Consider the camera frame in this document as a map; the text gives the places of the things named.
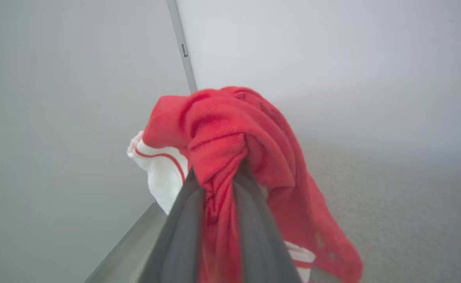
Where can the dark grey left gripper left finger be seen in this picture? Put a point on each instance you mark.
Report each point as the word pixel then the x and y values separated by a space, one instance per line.
pixel 175 243

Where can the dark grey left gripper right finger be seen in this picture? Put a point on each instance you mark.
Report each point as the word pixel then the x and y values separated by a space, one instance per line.
pixel 262 243

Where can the red Bulls basketball jersey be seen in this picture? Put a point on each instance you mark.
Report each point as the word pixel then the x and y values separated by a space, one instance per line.
pixel 222 125

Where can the grey metal wall trim strip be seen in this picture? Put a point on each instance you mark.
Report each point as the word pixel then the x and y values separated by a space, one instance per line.
pixel 181 43

